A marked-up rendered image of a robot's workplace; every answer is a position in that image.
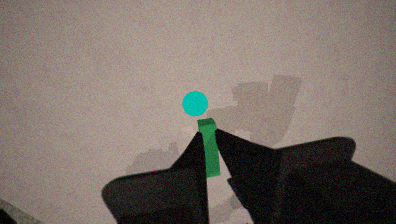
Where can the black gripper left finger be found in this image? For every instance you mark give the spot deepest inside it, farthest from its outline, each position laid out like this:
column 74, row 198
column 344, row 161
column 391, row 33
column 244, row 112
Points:
column 184, row 183

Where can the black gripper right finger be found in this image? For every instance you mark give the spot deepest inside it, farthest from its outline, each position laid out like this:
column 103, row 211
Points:
column 260, row 173

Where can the green rectangular post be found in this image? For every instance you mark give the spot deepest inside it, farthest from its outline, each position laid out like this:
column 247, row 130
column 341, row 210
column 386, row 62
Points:
column 207, row 127

